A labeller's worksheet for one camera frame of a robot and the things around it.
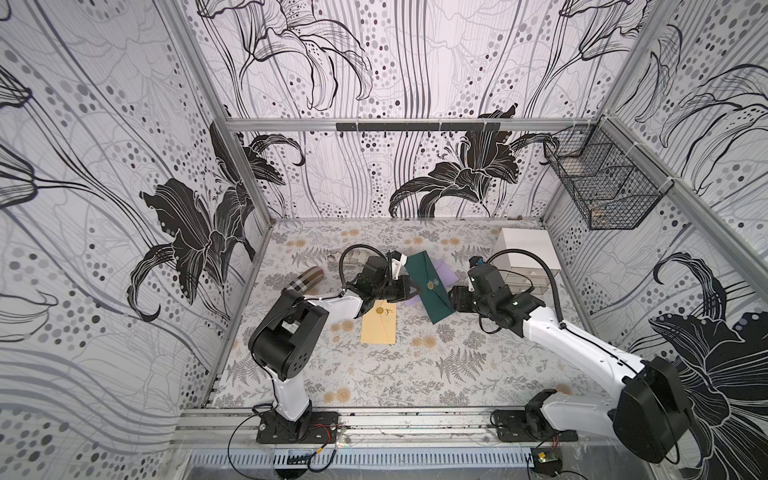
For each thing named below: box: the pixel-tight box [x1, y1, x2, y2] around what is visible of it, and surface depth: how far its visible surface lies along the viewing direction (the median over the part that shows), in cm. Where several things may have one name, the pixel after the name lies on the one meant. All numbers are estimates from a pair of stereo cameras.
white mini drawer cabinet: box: [493, 228, 561, 295], surface depth 95 cm
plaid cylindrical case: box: [282, 266, 324, 294], surface depth 100 cm
